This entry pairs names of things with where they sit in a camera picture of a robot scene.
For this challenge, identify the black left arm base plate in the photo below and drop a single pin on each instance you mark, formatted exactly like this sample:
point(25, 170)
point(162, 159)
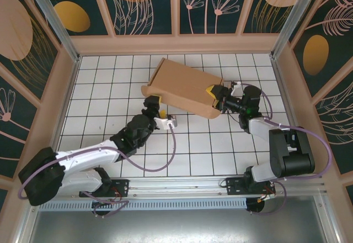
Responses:
point(121, 185)

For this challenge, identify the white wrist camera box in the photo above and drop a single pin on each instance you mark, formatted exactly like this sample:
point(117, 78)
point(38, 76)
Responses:
point(166, 122)
point(236, 87)

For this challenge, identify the aluminium table side rail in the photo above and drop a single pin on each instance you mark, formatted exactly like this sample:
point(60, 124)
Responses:
point(69, 88)
point(282, 88)

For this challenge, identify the grey metal sheet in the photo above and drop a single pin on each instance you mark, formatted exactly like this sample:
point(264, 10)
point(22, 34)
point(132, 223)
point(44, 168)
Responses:
point(176, 226)

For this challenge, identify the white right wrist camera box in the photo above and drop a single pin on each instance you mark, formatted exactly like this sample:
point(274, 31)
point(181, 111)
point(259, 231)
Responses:
point(236, 87)

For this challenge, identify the aluminium frame post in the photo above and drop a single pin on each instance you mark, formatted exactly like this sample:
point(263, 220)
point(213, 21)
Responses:
point(53, 16)
point(295, 16)

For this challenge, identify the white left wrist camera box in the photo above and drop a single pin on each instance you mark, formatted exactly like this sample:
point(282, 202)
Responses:
point(166, 122)

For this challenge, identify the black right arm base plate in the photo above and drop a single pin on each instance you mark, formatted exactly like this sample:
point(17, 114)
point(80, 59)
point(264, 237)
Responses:
point(234, 186)

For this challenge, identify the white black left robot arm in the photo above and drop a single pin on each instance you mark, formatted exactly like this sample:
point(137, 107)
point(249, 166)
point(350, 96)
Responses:
point(88, 154)

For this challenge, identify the brown cardboard box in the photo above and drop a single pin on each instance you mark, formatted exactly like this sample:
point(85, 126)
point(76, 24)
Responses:
point(182, 85)

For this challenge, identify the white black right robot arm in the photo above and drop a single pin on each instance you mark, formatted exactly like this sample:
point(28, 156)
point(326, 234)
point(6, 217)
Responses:
point(292, 163)

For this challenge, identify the small controller board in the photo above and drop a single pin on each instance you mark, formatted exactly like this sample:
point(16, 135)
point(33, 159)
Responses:
point(102, 203)

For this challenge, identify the aluminium mounting rail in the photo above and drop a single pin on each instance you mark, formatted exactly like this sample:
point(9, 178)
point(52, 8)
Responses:
point(176, 183)

